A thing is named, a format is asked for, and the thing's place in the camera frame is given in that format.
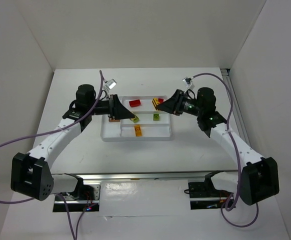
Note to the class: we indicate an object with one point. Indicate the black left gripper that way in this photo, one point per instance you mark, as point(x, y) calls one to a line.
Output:
point(112, 107)

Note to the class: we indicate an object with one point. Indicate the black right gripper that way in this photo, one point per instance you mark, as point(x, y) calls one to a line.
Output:
point(179, 102)

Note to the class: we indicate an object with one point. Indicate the brown lego plate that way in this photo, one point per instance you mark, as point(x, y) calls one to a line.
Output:
point(112, 120)

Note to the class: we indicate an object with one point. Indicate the yellow orange lego stack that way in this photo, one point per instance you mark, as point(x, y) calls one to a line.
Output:
point(155, 103)

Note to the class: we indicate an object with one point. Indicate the green lego piece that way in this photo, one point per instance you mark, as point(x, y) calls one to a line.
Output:
point(135, 119)
point(156, 117)

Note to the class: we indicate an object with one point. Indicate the orange round lego piece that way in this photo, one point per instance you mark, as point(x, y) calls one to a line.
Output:
point(138, 131)

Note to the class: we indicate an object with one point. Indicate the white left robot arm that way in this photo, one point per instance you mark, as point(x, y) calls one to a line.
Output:
point(31, 172)

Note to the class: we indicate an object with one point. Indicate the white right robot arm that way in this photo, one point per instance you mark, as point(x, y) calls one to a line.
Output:
point(257, 176)

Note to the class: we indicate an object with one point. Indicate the white divided sorting tray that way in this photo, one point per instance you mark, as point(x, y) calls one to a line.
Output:
point(149, 124)

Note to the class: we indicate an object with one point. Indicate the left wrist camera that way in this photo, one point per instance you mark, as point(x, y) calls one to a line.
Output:
point(109, 84)

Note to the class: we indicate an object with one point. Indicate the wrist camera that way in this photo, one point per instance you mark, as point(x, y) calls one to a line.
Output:
point(188, 81)
point(109, 84)

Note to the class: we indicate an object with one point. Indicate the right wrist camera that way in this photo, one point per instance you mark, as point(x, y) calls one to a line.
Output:
point(188, 81)

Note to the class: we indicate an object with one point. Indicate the aluminium right side rail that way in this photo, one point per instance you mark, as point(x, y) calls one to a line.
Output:
point(237, 115)

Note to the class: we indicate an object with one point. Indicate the aluminium rail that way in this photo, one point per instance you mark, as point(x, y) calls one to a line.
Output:
point(142, 176)
point(237, 115)

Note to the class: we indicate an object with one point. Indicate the aluminium front rail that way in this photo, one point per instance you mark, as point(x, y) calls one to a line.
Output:
point(142, 176)

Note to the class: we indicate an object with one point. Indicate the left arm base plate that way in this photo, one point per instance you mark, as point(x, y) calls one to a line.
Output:
point(76, 200)

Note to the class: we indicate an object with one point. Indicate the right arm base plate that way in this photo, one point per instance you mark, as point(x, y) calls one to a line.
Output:
point(202, 197)

